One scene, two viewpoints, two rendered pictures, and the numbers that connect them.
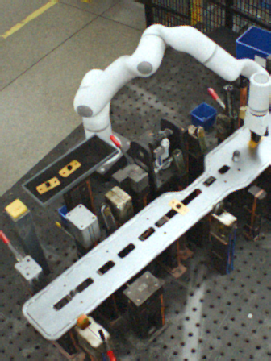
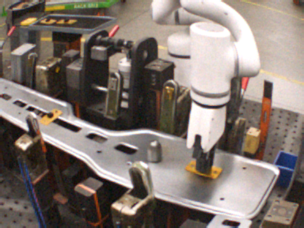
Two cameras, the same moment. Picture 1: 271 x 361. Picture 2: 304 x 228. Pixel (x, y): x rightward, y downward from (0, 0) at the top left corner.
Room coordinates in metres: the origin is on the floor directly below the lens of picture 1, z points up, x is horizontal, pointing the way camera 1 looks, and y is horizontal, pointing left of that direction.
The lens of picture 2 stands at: (1.20, -1.26, 1.65)
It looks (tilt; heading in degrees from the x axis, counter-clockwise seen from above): 30 degrees down; 69
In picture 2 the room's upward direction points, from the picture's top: straight up
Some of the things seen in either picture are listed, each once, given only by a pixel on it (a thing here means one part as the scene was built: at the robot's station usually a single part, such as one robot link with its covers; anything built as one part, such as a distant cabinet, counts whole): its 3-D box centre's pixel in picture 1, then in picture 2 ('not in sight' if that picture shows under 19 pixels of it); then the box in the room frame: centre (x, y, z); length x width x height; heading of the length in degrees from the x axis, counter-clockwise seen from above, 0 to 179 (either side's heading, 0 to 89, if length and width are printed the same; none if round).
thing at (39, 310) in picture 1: (176, 212); (45, 117); (1.31, -0.14, 1.00); 1.38 x 0.22 x 0.02; 128
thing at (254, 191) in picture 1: (255, 213); (97, 226); (1.36, -0.47, 0.84); 0.11 x 0.08 x 0.29; 38
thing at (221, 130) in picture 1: (224, 143); (225, 175); (1.74, -0.42, 0.88); 0.07 x 0.06 x 0.35; 38
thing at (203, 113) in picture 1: (203, 118); (284, 170); (2.06, -0.38, 0.74); 0.11 x 0.10 x 0.09; 128
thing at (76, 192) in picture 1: (80, 206); (66, 77); (1.45, 0.24, 0.92); 0.10 x 0.08 x 0.45; 128
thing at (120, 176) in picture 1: (125, 206); (72, 107); (1.43, 0.06, 0.90); 0.05 x 0.05 x 0.40; 38
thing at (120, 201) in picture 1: (122, 226); (50, 112); (1.35, 0.07, 0.89); 0.13 x 0.11 x 0.38; 38
